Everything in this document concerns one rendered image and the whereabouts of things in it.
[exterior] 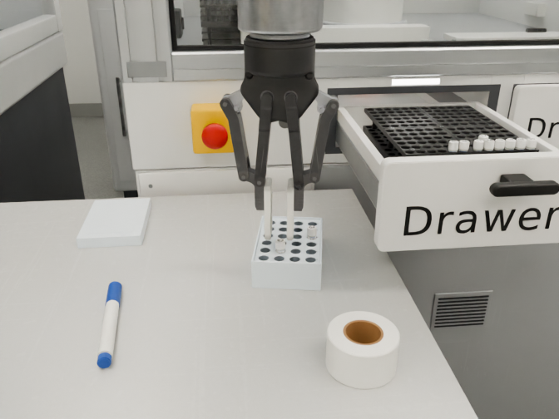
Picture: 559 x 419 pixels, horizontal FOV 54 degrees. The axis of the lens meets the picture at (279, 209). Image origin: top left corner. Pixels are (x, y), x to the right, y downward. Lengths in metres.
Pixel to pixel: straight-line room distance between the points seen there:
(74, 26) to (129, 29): 3.34
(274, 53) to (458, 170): 0.24
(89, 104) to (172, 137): 3.41
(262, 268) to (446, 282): 0.55
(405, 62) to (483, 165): 0.34
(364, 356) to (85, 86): 3.91
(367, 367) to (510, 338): 0.78
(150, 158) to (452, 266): 0.60
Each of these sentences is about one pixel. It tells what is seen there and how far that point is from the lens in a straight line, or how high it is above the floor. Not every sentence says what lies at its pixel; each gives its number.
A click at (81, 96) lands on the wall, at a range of 4.33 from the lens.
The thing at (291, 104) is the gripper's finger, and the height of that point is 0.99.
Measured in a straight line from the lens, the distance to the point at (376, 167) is 0.70.
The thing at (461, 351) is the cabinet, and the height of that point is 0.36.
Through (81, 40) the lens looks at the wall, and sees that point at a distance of 4.24.
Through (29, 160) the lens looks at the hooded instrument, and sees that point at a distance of 1.55.
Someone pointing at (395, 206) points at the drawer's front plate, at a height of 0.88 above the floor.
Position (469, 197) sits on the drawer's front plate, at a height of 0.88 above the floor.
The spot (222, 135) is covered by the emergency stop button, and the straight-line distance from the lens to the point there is 0.84.
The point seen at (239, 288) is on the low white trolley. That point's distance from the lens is 0.68.
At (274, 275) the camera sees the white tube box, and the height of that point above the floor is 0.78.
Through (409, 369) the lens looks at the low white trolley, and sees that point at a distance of 0.58.
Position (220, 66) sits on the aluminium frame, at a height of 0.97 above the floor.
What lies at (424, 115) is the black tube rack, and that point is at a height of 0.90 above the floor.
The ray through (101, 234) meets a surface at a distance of 0.80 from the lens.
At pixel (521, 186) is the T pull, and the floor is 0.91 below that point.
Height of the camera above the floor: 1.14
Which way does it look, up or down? 26 degrees down
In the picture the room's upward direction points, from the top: straight up
